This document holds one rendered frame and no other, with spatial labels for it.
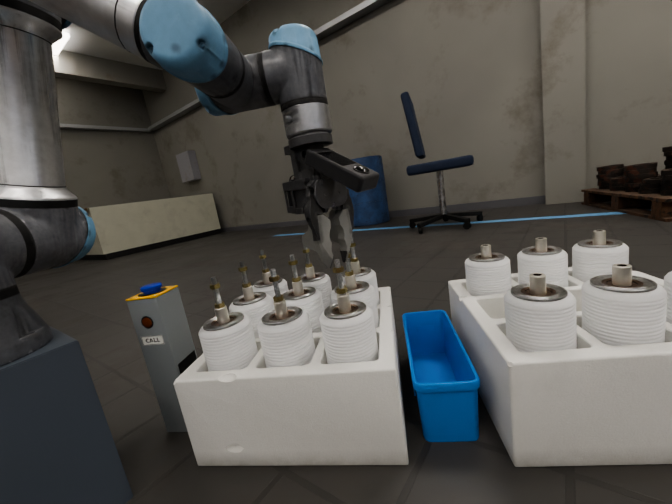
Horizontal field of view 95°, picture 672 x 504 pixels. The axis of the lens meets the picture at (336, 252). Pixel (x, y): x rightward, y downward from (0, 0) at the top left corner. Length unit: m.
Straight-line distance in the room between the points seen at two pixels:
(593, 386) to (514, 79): 3.37
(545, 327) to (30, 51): 0.89
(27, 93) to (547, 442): 0.97
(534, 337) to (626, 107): 3.25
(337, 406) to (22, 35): 0.76
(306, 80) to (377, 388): 0.48
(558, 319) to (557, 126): 3.09
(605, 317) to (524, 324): 0.11
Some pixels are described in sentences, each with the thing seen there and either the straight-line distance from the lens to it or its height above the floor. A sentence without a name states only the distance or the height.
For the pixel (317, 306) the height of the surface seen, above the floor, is 0.23.
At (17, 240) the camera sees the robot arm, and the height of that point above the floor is 0.46.
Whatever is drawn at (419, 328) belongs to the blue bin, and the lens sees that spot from 0.85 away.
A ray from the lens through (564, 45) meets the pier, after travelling 3.67.
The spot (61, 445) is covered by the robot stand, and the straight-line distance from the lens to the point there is 0.68.
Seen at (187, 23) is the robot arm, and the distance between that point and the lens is 0.41.
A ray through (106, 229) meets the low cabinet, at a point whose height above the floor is 0.44.
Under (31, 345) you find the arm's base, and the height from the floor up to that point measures 0.31.
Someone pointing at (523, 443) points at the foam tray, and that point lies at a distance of 0.62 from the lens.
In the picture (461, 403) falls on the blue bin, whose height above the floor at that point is 0.08.
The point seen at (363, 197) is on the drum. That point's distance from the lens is 3.55.
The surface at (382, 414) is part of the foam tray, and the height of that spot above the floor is 0.10.
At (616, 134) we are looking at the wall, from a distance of 3.69.
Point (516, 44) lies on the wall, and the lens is 3.83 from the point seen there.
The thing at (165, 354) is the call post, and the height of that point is 0.19.
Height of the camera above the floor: 0.46
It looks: 11 degrees down
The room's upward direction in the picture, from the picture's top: 9 degrees counter-clockwise
